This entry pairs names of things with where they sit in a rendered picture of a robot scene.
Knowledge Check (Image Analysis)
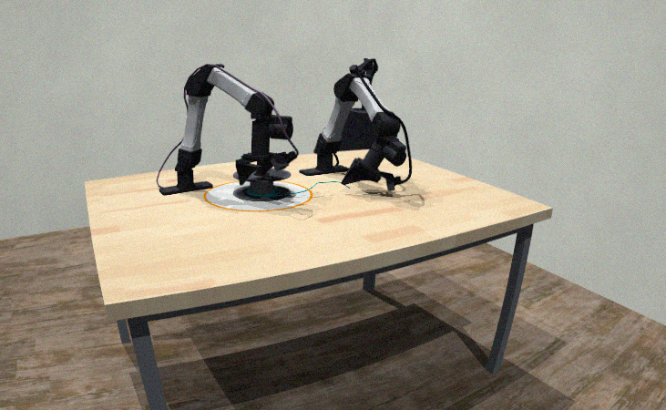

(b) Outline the white flat disc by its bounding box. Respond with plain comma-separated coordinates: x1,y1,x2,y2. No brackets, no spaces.
206,181,311,210

